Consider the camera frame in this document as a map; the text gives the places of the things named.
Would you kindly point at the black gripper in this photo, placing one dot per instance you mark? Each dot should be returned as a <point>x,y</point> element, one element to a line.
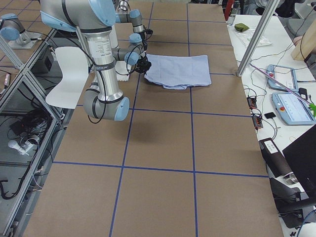
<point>143,66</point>

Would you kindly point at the light blue striped shirt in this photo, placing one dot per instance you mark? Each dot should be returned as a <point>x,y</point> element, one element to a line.
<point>174,72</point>

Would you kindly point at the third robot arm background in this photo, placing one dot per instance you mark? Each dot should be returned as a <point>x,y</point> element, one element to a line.
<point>13,31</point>

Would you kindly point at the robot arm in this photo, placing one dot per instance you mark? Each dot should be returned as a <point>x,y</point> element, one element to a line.
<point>95,19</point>
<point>125,15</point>

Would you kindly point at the white plastic chair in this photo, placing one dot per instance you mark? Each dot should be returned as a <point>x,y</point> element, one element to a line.
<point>74,67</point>

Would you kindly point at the clear water bottle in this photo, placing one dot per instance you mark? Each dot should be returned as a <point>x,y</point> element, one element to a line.
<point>233,12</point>

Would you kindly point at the green fabric pouch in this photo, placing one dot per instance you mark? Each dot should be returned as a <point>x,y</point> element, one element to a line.
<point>241,27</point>

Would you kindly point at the blue teach pendant far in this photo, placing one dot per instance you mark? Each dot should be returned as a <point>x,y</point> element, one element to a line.
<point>284,75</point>

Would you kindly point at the blue teach pendant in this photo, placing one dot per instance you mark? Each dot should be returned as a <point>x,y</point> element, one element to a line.
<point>284,75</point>
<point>292,110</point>

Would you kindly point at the white power strip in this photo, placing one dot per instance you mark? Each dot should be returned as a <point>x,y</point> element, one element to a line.
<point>24,148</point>

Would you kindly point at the blue teach pendant near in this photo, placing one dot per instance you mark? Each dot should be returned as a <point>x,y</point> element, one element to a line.
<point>292,110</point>

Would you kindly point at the black monitor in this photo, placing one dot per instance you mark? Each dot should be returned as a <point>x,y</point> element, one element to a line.
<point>301,157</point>

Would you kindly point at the grey aluminium frame post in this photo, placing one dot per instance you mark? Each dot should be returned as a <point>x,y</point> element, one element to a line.
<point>264,20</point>

